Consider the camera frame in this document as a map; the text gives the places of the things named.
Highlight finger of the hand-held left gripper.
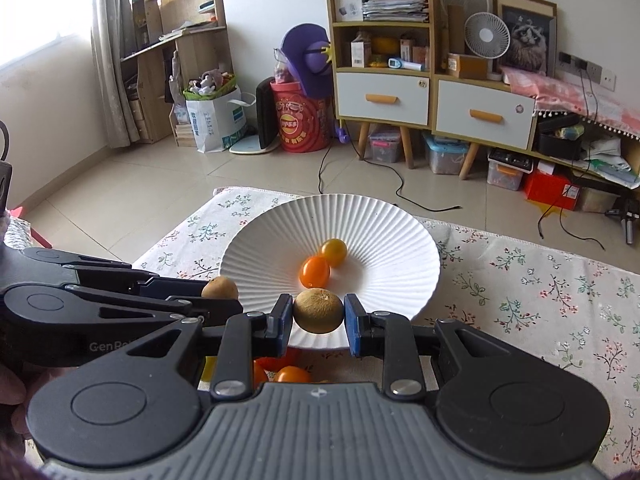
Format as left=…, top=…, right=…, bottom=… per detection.
left=65, top=285, right=244, bottom=332
left=22, top=247, right=171, bottom=296

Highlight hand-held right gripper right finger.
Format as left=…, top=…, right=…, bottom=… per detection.
left=344, top=294, right=506, bottom=402

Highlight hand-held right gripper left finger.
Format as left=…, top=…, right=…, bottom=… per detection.
left=120, top=294, right=294, bottom=402

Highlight brown longan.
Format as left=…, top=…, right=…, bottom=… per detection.
left=201, top=276, right=240, bottom=306
left=293, top=287, right=345, bottom=335

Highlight large orange tomato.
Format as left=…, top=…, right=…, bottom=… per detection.
left=272, top=366, right=314, bottom=386

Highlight white ribbed plate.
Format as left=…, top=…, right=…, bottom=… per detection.
left=220, top=194, right=442, bottom=352

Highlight red tomato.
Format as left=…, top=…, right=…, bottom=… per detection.
left=255, top=355, right=301, bottom=370

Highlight orange cherry tomato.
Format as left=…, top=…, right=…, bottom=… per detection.
left=299, top=255, right=332, bottom=288

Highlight yellow-orange cherry tomato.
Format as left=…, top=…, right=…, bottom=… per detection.
left=320, top=238, right=348, bottom=267

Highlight red stool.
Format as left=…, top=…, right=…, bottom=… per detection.
left=9, top=204, right=52, bottom=249

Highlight white oval board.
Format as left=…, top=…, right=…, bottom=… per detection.
left=229, top=137, right=282, bottom=155

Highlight floral tablecloth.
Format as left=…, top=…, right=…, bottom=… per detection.
left=132, top=187, right=640, bottom=480

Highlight white paper bag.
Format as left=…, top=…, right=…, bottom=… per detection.
left=185, top=87, right=249, bottom=154

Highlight clear storage bin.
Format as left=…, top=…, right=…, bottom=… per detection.
left=368, top=127, right=403, bottom=164

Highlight blue-lid storage bin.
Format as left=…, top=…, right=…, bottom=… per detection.
left=423, top=132, right=470, bottom=175

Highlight red bucket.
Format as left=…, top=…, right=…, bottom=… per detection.
left=270, top=80, right=332, bottom=153

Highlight plush toys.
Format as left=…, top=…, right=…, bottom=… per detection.
left=186, top=69, right=237, bottom=100

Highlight white-lid storage bin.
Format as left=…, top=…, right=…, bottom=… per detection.
left=487, top=148, right=536, bottom=191

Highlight grey curtain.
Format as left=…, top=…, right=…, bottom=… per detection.
left=91, top=0, right=144, bottom=149

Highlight tall wooden cabinet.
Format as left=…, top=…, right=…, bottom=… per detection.
left=324, top=0, right=441, bottom=169

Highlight red box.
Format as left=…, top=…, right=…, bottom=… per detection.
left=523, top=168, right=581, bottom=211

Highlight wooden bookshelf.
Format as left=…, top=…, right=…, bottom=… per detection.
left=120, top=0, right=232, bottom=147

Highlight low wooden cabinet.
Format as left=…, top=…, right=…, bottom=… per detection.
left=432, top=74, right=539, bottom=181

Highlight white carton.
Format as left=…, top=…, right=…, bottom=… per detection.
left=350, top=30, right=372, bottom=68

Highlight black box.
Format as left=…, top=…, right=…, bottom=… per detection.
left=537, top=114, right=584, bottom=160

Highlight yellow round object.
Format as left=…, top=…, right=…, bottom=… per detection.
left=372, top=36, right=401, bottom=59

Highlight cardboard box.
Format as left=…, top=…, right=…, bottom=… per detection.
left=447, top=53, right=489, bottom=80

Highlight pink cloth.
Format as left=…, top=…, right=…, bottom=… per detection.
left=501, top=65, right=640, bottom=139

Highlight small white fan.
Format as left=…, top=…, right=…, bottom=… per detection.
left=464, top=12, right=511, bottom=82

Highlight white box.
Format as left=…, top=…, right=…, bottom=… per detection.
left=333, top=0, right=365, bottom=22

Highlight stack of papers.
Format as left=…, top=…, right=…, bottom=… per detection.
left=362, top=0, right=430, bottom=24

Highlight framed cat picture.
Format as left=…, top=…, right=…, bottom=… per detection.
left=492, top=0, right=558, bottom=79

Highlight black power outlet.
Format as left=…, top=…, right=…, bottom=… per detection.
left=558, top=51, right=589, bottom=72

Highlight white power outlet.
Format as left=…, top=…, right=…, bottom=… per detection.
left=587, top=61, right=617, bottom=92

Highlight black floor cable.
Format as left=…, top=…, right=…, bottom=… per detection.
left=318, top=147, right=464, bottom=212

